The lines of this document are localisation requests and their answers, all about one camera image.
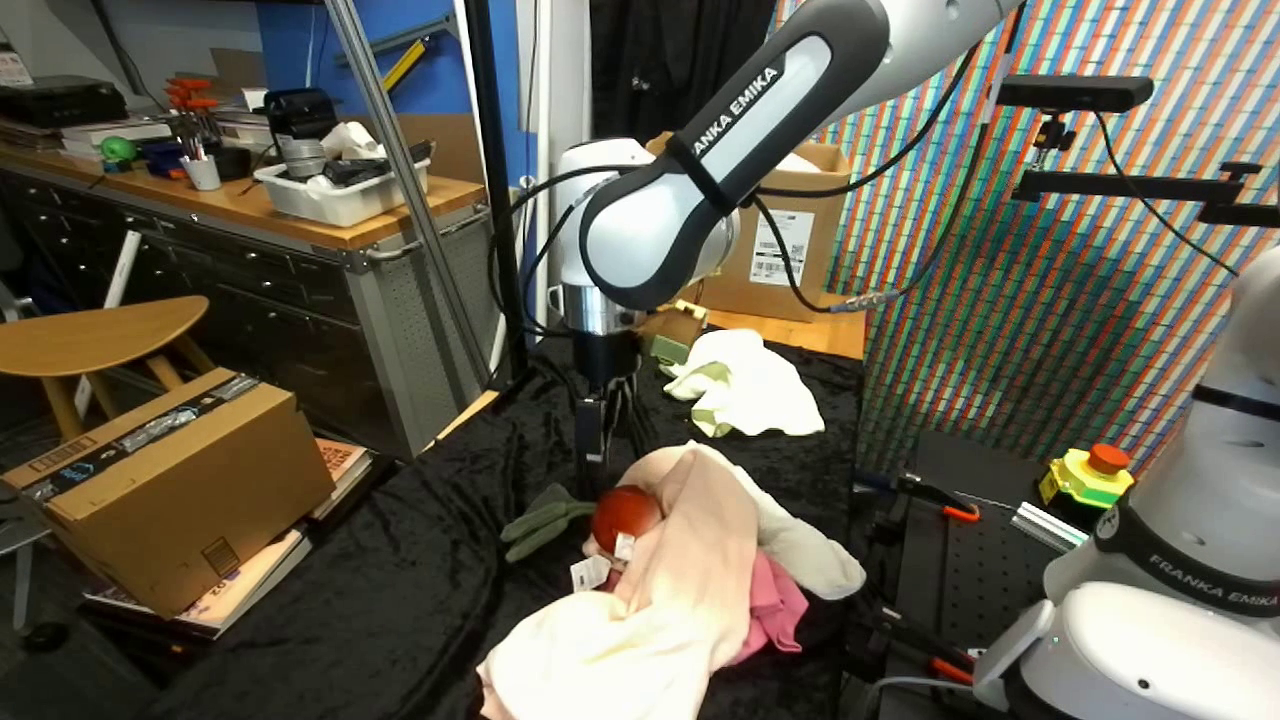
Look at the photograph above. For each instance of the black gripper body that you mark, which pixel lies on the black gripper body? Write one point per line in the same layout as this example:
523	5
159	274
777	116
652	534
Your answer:
604	363

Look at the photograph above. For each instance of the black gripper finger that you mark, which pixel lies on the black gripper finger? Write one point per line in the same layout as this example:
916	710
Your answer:
621	422
591	445

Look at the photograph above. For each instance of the small white paper tag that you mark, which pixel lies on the small white paper tag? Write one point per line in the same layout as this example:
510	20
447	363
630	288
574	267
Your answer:
624	545

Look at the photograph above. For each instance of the pale green white t-shirt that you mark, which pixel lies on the pale green white t-shirt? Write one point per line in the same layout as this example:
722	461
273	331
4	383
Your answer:
753	387

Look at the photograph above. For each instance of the peach white t-shirt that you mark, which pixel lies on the peach white t-shirt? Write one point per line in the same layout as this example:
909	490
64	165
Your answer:
681	584

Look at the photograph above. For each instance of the pink t-shirt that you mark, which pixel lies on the pink t-shirt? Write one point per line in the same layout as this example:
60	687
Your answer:
772	604

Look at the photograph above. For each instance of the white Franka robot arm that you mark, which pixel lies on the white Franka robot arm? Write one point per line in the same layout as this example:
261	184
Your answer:
745	132

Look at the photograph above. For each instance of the cream white towel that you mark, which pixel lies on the cream white towel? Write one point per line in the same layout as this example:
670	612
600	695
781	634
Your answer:
822	552

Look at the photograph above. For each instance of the wooden shelf board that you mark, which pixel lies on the wooden shelf board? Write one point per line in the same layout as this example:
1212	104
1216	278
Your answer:
815	335

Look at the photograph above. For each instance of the wooden top grey workbench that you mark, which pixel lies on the wooden top grey workbench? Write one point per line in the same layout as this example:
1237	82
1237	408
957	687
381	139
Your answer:
395	304

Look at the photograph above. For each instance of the large cardboard box white label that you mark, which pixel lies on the large cardboard box white label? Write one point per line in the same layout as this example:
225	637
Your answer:
801	255

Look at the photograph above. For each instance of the black vertical pole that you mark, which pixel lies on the black vertical pole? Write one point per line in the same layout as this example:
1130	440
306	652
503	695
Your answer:
491	132

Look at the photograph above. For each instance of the grey metal diagonal pole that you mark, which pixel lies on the grey metal diagonal pole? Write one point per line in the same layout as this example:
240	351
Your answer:
403	174

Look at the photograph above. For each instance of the black table cloth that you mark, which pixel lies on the black table cloth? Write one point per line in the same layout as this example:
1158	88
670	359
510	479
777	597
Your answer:
347	626

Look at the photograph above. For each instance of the black curtain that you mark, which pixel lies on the black curtain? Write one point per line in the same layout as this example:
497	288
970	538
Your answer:
665	55

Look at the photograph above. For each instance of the white plastic bin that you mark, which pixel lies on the white plastic bin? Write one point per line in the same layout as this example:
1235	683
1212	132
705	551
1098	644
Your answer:
332	202

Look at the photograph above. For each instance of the brown cardboard box black tape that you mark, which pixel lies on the brown cardboard box black tape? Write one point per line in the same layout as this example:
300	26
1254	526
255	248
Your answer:
175	507

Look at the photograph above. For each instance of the silver metal bar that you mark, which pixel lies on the silver metal bar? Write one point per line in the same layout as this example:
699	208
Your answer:
1047	526

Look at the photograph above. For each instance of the white cup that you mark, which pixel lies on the white cup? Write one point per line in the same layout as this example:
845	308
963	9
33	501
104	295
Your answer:
202	174

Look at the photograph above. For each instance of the yellow red emergency stop button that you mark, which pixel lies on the yellow red emergency stop button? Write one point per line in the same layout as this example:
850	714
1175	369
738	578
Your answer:
1087	479

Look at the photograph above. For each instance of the wooden stool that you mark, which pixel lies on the wooden stool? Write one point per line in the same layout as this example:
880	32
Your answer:
92	340

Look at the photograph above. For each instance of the black flat case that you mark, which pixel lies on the black flat case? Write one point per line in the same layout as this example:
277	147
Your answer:
60	104

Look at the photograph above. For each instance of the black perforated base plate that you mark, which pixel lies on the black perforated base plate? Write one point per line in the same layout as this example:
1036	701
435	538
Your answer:
986	584

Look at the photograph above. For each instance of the black stereo camera bar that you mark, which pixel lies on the black stereo camera bar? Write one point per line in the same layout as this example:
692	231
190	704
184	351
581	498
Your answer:
1064	93

